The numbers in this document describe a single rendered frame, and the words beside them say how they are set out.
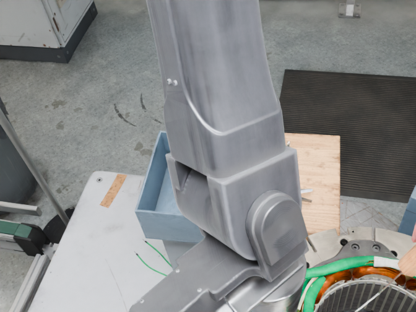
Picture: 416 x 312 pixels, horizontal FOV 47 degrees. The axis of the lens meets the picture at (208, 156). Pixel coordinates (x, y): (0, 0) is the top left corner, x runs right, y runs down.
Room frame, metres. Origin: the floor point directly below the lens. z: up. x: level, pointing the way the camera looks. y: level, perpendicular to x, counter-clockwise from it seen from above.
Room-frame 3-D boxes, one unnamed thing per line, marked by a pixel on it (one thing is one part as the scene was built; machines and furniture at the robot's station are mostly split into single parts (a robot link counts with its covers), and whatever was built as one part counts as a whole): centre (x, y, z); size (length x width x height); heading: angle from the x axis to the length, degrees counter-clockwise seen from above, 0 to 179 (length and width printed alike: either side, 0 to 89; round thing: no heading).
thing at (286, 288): (0.15, -0.02, 1.34); 0.07 x 0.06 x 0.07; 121
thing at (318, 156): (0.45, -0.10, 1.05); 0.20 x 0.19 x 0.02; 73
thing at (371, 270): (0.24, -0.18, 1.12); 0.06 x 0.02 x 0.04; 76
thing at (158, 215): (0.49, 0.05, 0.92); 0.17 x 0.11 x 0.28; 163
